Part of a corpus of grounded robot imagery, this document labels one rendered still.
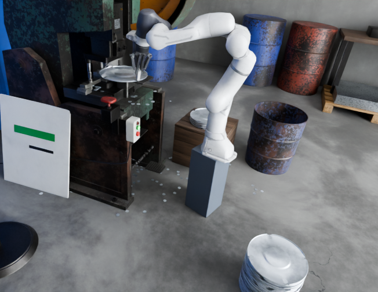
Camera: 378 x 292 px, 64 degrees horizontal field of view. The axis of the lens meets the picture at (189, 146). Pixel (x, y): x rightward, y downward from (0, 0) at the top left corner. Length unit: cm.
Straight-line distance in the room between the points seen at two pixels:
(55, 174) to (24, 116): 41
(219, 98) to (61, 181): 117
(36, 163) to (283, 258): 160
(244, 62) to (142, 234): 113
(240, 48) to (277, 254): 100
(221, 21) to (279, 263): 117
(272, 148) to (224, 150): 75
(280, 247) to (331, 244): 56
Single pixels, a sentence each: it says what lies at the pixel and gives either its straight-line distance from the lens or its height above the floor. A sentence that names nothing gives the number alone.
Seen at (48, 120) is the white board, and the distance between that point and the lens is 204.
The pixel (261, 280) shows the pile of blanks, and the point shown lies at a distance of 153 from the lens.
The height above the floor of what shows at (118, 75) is 79.
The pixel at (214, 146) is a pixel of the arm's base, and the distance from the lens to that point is 173.
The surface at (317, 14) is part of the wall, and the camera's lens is 491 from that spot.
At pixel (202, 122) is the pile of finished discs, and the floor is 40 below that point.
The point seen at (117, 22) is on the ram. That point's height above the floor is 107.
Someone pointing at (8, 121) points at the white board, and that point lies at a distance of 225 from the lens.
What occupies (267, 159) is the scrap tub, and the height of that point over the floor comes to 14.
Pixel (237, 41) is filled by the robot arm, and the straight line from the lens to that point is 146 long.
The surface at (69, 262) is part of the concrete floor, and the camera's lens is 181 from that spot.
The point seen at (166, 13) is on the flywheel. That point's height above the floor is 111.
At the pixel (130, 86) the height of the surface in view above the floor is 72.
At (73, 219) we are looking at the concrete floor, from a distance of 202.
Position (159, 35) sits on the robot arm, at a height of 110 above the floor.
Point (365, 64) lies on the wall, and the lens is 508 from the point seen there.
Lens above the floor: 140
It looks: 31 degrees down
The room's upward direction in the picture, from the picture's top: 7 degrees clockwise
